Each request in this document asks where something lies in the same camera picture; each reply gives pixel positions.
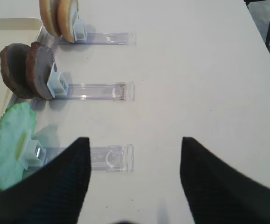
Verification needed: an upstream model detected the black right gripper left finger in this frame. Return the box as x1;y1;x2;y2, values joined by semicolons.
0;137;91;224

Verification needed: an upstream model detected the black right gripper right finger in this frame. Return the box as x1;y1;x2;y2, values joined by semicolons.
180;137;270;224

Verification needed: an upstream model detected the clear holder for lettuce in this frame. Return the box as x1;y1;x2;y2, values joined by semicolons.
18;132;134;172

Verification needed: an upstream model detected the standing green lettuce leaf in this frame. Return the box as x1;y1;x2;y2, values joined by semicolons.
0;102;36;192

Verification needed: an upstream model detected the clear holder for patties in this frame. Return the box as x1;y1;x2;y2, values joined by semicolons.
47;63;135;101

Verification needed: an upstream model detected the outer brown meat patty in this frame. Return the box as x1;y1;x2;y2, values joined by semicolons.
26;42;57;100

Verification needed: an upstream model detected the brown meat patty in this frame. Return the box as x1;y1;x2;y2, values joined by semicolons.
0;43;35;99
26;42;57;100

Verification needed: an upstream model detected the inner brown meat patty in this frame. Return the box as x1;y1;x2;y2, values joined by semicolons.
0;43;35;99

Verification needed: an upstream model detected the clear holder for buns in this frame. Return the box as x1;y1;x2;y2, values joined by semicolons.
56;19;137;46

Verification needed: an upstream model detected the inner bun half right rack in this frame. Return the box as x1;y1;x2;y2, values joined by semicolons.
39;0;61;37

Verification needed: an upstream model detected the bun half rack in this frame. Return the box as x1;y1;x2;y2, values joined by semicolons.
39;0;61;37
57;0;79;43

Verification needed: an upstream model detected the outer bun half right rack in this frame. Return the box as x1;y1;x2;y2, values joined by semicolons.
57;0;79;43

